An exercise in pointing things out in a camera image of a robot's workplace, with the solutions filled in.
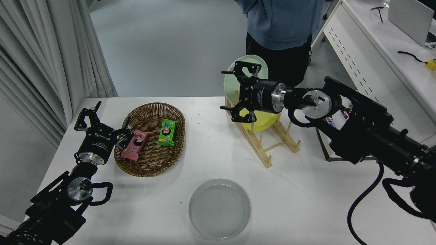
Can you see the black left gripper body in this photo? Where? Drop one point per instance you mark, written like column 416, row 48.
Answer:
column 98, row 141

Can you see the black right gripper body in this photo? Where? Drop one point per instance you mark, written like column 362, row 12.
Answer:
column 259, row 95

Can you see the grey plate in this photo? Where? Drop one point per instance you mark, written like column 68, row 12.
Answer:
column 219, row 211

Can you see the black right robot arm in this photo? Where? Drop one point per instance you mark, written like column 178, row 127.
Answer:
column 368, row 129

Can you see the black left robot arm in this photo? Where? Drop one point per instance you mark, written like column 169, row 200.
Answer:
column 51, row 211

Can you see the yellow plate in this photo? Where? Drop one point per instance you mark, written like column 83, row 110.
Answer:
column 265, row 123

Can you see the pale green plate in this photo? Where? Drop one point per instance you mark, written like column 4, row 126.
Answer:
column 229, row 85

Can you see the wooden plate rack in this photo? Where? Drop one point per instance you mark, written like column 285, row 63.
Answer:
column 264, row 156

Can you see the pink snack bar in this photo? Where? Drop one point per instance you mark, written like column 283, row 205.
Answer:
column 136, row 144

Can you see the brown oval wicker basket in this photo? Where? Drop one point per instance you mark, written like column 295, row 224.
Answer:
column 153, row 161

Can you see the green snack bar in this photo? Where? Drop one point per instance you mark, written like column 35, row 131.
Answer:
column 167, row 132

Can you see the person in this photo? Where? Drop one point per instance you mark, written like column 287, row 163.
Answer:
column 282, row 23

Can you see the brown Snickers bar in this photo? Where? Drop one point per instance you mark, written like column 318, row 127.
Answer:
column 330, row 121
column 345, row 114

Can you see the white pleated curtain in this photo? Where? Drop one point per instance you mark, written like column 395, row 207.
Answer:
column 34, row 51

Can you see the black glasses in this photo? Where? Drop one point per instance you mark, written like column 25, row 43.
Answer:
column 380, row 15

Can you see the silver laptop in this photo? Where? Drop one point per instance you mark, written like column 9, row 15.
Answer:
column 408, row 17

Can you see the small yellow object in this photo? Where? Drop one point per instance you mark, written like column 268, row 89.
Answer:
column 432, row 64

